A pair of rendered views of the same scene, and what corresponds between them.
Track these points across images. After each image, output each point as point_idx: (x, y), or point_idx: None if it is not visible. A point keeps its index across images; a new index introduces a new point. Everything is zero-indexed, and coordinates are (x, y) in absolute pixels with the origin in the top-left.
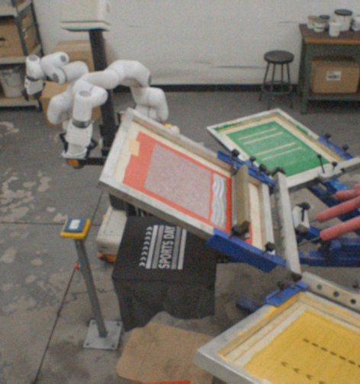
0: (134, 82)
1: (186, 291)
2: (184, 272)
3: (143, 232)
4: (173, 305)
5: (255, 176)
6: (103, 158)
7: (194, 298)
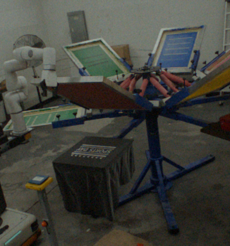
0: (23, 64)
1: (126, 155)
2: (119, 146)
3: (73, 156)
4: (124, 173)
5: None
6: None
7: (128, 160)
